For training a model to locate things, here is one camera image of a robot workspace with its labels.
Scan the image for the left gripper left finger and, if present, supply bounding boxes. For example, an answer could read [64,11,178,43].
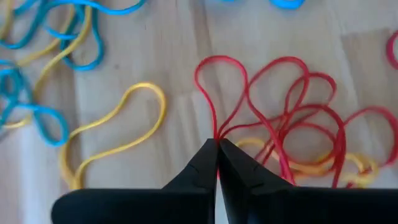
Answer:
[51,138,220,224]

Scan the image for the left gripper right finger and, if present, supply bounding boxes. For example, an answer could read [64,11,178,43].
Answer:
[218,138,398,224]

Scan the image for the red rubber band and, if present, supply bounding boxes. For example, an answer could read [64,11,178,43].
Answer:
[343,106,398,166]
[281,72,348,189]
[386,30,398,70]
[247,56,312,141]
[194,55,296,187]

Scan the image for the yellow rubber band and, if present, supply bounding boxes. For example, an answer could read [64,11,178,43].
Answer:
[58,82,167,191]
[235,138,380,189]

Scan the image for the blue thin bands cluster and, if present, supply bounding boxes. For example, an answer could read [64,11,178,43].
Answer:
[0,0,94,130]

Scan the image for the light blue rubber band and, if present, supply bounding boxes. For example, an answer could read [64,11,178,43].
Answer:
[40,0,147,16]
[269,0,306,10]

